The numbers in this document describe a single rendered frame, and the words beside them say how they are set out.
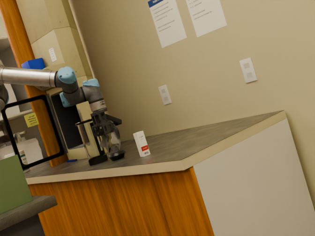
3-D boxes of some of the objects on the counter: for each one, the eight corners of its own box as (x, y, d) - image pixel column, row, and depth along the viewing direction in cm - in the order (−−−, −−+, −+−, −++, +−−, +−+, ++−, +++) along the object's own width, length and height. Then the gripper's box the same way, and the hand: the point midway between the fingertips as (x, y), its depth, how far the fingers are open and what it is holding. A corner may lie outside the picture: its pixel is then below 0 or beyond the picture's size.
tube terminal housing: (100, 149, 298) (64, 38, 293) (128, 143, 273) (89, 23, 269) (69, 161, 282) (30, 44, 277) (95, 157, 257) (53, 28, 252)
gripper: (83, 115, 213) (96, 157, 214) (102, 109, 206) (116, 152, 207) (94, 111, 220) (108, 152, 221) (113, 106, 213) (127, 147, 214)
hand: (115, 148), depth 216 cm, fingers open, 6 cm apart
